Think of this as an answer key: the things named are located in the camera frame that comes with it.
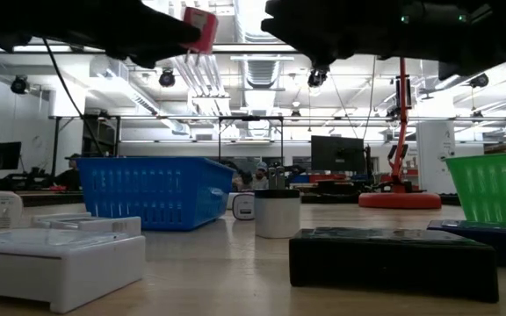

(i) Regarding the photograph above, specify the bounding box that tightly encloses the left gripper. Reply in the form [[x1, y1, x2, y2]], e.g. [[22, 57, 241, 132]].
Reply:
[[19, 0, 202, 69]]

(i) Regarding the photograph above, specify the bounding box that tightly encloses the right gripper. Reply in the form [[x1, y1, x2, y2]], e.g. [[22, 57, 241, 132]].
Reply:
[[260, 0, 445, 69]]

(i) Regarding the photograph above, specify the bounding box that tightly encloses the pink small block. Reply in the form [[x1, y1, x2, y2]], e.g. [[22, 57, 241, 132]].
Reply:
[[181, 6, 220, 56]]

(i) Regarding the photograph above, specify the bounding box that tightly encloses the white charger with black top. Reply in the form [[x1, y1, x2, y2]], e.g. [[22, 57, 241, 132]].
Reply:
[[253, 165, 301, 240]]

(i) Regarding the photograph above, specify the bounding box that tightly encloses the black ceiling spotlight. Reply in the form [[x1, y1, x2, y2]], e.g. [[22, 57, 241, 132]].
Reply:
[[158, 69, 177, 88], [470, 73, 490, 89], [307, 68, 328, 88], [10, 75, 30, 96]]

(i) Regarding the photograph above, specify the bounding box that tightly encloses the black storage shelf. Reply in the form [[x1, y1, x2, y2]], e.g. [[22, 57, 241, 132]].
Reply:
[[81, 116, 120, 158]]

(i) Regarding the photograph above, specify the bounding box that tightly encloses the large black monitor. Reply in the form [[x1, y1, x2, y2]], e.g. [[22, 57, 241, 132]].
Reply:
[[310, 134, 366, 175]]

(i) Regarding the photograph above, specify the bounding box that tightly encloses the blue plastic basket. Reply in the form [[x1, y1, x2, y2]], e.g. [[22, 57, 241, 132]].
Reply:
[[76, 156, 235, 233]]

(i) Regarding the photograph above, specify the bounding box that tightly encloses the person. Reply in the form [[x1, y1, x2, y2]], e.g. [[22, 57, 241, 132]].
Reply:
[[54, 153, 83, 192], [252, 161, 271, 190]]

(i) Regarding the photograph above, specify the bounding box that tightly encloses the white square pillar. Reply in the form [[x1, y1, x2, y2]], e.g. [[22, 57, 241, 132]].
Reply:
[[416, 120, 456, 195]]

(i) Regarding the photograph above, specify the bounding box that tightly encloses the small black monitor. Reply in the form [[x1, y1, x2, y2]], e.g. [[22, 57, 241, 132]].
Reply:
[[0, 140, 23, 171]]

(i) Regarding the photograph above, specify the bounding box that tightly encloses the red desk lamp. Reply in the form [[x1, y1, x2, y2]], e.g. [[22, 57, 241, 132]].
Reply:
[[358, 55, 443, 211]]

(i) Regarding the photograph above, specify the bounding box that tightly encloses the white power bank with screen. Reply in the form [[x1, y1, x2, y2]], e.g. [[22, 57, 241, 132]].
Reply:
[[31, 212, 142, 237]]

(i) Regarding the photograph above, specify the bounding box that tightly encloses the green plastic basket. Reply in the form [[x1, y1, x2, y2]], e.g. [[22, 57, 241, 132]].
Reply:
[[445, 150, 506, 224]]

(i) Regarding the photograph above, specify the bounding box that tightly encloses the black power bank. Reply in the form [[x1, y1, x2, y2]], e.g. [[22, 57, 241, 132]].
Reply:
[[288, 226, 500, 304]]

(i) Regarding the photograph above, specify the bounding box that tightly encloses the black metal frame stand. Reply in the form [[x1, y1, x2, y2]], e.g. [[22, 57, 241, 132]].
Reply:
[[216, 114, 286, 167]]

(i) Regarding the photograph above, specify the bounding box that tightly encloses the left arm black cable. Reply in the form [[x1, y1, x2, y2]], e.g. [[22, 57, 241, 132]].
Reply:
[[41, 38, 105, 158]]

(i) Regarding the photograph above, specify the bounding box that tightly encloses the black aluminium rig frame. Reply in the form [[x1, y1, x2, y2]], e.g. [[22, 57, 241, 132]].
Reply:
[[15, 189, 467, 206]]

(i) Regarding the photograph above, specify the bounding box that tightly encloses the purple white wall charger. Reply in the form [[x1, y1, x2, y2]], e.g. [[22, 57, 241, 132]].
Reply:
[[230, 191, 257, 222]]

